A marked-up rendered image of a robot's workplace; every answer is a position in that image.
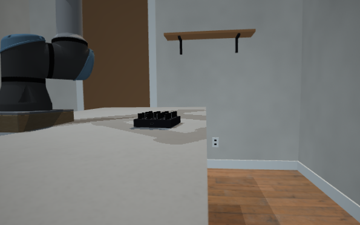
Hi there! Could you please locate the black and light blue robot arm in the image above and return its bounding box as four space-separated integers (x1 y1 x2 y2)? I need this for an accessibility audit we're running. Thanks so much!
0 0 94 111

